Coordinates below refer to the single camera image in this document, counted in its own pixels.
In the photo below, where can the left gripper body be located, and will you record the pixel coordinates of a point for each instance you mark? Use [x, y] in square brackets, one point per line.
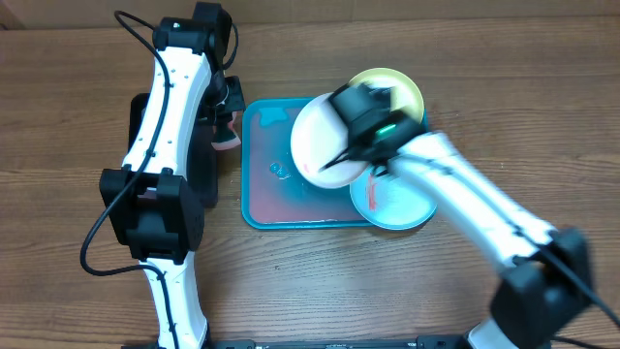
[229, 97]

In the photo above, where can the green and pink sponge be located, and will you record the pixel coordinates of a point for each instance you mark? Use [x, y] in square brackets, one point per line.
[224, 135]

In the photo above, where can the white plate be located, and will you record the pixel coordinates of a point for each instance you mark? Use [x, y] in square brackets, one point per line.
[318, 136]

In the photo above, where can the light blue plate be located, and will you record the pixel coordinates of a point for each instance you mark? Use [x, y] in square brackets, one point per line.
[390, 203]

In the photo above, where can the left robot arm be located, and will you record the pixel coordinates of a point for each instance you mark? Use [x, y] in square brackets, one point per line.
[157, 199]

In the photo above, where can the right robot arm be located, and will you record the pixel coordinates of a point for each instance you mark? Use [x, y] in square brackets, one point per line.
[545, 272]

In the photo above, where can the black rectangular tray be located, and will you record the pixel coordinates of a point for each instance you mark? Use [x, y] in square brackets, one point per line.
[202, 159]

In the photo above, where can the teal serving tray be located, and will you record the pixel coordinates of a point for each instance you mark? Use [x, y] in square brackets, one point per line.
[274, 195]

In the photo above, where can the green plate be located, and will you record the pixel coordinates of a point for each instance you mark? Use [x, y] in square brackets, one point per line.
[404, 93]

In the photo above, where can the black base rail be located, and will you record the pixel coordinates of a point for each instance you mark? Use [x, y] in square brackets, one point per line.
[421, 342]

